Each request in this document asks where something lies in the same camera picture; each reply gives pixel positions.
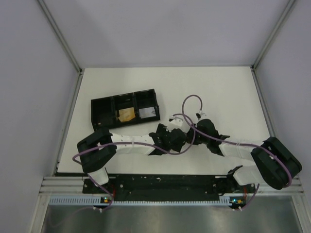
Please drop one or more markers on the grey slotted cable duct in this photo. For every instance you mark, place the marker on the grey slotted cable duct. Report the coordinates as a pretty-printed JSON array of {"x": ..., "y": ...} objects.
[{"x": 104, "y": 201}]

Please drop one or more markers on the orange card in tray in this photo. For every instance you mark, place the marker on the orange card in tray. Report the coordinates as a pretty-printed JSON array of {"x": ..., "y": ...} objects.
[{"x": 126, "y": 114}]

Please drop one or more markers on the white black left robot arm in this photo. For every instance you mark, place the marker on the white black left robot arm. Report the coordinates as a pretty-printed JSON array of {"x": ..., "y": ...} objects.
[{"x": 98, "y": 148}]

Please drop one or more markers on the aluminium frame post left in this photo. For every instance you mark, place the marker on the aluminium frame post left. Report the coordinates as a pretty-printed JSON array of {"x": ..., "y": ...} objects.
[{"x": 59, "y": 36}]

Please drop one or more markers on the aluminium frame post right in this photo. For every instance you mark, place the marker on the aluminium frame post right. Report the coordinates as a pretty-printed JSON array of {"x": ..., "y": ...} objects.
[{"x": 274, "y": 33}]

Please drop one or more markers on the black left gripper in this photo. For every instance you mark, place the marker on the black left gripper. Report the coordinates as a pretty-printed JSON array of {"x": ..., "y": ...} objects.
[{"x": 161, "y": 130}]

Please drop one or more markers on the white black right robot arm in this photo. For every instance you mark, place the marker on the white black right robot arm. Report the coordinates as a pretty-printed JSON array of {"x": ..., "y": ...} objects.
[{"x": 273, "y": 163}]

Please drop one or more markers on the silver card in tray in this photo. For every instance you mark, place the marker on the silver card in tray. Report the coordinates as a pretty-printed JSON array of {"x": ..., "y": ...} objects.
[{"x": 147, "y": 112}]

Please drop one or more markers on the aluminium front frame rail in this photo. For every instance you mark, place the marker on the aluminium front frame rail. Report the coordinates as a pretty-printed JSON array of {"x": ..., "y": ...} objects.
[{"x": 74, "y": 185}]

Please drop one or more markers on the aluminium frame post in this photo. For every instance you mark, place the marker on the aluminium frame post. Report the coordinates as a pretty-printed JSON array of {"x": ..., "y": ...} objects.
[
  {"x": 274, "y": 33},
  {"x": 59, "y": 36}
]

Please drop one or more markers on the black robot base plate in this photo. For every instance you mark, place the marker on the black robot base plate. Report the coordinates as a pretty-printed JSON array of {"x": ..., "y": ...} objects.
[{"x": 173, "y": 187}]

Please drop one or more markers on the black three-compartment tray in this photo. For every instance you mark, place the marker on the black three-compartment tray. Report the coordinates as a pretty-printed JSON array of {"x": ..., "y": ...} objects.
[{"x": 105, "y": 111}]

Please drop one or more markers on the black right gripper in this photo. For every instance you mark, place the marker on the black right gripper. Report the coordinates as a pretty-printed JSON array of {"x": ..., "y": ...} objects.
[{"x": 189, "y": 136}]

